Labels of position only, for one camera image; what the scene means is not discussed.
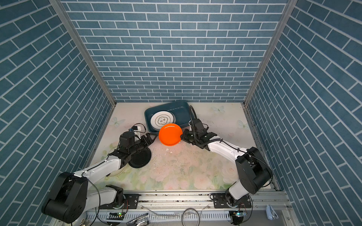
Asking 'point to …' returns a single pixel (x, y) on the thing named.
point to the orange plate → (169, 134)
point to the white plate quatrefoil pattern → (160, 118)
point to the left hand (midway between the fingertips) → (155, 137)
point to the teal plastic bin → (182, 111)
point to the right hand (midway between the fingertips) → (178, 134)
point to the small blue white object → (271, 214)
